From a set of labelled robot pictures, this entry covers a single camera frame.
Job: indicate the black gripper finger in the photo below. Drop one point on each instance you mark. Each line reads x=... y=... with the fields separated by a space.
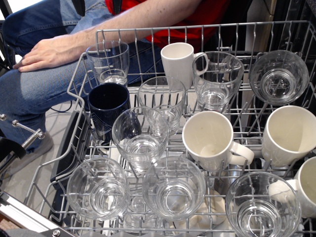
x=117 y=6
x=79 y=6

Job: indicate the clear glass cup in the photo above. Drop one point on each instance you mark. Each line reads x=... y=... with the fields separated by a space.
x=109 y=61

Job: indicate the person's bare forearm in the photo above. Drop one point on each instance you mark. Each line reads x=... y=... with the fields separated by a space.
x=149 y=14

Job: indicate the person's bare hand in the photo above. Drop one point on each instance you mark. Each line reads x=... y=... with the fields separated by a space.
x=51 y=53

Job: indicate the white mug back centre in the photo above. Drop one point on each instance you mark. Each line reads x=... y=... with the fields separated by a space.
x=177 y=59

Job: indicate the dark blue ceramic mug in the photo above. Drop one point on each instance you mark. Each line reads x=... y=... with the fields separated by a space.
x=106 y=102

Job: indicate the clear glass centre back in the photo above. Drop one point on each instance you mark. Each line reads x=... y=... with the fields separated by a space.
x=167 y=95

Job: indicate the clear glass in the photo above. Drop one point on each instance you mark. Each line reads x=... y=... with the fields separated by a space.
x=217 y=77
x=279 y=77
x=261 y=204
x=167 y=95
x=174 y=188
x=98 y=189
x=140 y=135

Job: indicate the blue denim jeans legs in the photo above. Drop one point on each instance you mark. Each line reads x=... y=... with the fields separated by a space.
x=27 y=96

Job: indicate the grey shoe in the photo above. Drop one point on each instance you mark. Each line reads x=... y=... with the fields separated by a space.
x=45 y=145

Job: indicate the clear glass far right back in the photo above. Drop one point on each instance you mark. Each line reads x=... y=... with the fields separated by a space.
x=279 y=77

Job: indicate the clear glass front left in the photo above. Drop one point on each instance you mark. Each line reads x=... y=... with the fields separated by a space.
x=98 y=189

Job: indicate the large white mug right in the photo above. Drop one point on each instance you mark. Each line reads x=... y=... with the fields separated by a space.
x=289 y=134

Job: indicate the white cloth under rack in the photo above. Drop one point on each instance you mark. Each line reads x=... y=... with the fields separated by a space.
x=209 y=220

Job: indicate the clear glass front right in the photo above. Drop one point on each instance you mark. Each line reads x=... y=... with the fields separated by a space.
x=261 y=204

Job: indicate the white mug far right edge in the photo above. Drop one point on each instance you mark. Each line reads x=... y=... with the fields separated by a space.
x=303 y=187

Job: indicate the chrome metal handle left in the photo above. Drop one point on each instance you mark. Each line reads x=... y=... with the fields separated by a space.
x=19 y=131

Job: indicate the grey wire dishwasher rack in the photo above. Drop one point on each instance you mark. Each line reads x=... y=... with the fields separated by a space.
x=248 y=114

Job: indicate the white mug centre with handle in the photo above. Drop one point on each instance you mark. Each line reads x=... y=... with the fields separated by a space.
x=209 y=138

